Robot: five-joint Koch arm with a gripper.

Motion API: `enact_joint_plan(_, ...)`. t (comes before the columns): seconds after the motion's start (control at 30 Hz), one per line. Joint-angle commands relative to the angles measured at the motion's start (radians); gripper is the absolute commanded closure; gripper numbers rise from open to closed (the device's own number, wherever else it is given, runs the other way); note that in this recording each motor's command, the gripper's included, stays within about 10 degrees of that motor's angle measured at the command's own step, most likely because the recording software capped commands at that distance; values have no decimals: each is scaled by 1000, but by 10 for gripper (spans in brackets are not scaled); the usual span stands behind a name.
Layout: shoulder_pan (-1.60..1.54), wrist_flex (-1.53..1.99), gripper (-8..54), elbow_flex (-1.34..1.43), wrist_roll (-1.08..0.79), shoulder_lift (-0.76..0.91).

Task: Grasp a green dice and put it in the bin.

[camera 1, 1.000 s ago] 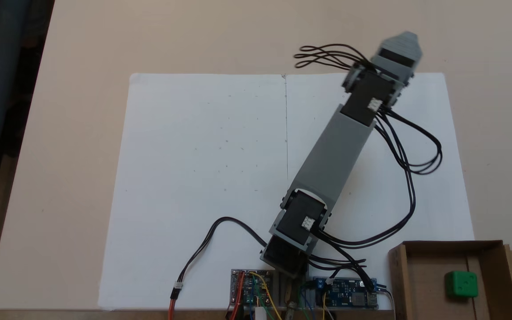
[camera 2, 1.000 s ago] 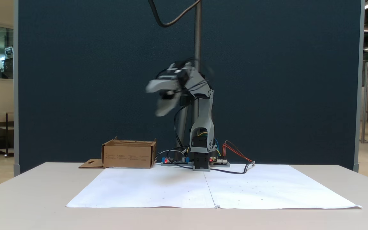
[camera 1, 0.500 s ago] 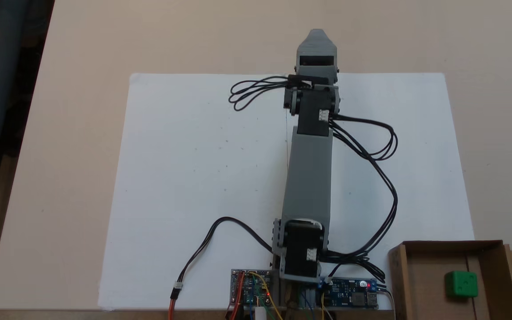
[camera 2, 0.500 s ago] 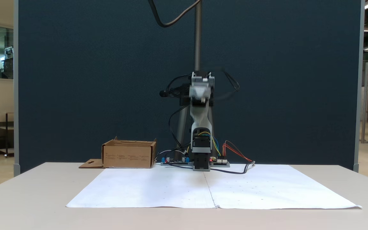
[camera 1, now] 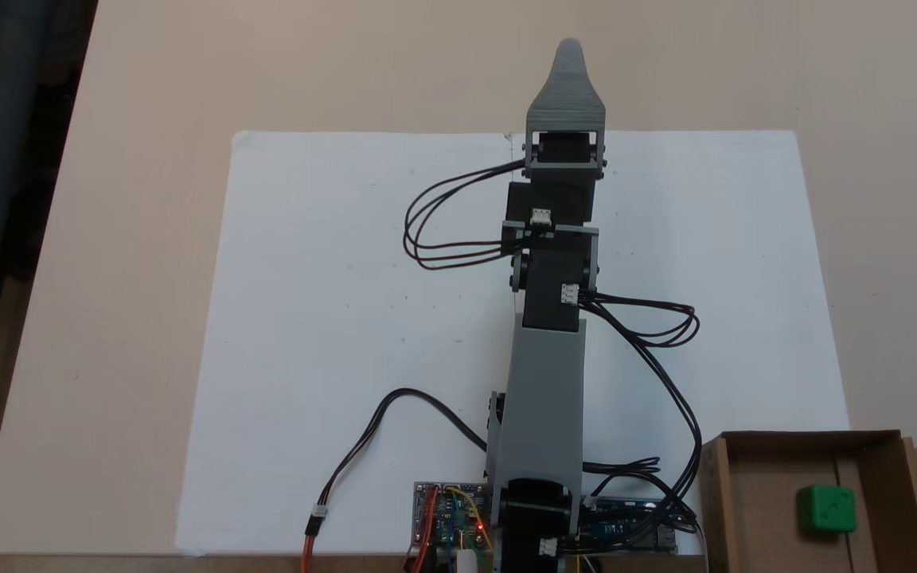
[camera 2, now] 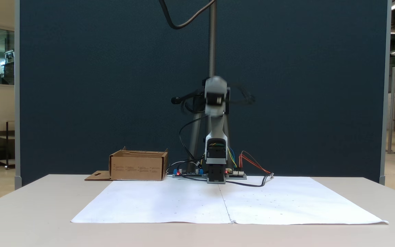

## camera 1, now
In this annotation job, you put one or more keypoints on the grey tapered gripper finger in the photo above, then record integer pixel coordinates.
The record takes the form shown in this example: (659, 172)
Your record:
(568, 99)

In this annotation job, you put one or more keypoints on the green die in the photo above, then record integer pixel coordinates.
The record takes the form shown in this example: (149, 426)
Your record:
(825, 509)

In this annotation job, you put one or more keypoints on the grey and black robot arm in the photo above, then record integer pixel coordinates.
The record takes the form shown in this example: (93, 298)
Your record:
(542, 398)

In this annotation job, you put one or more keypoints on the blue circuit board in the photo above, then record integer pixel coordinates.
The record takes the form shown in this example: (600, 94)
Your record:
(626, 529)

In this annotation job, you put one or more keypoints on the brown cardboard box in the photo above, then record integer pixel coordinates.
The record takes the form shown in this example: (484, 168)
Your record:
(761, 501)

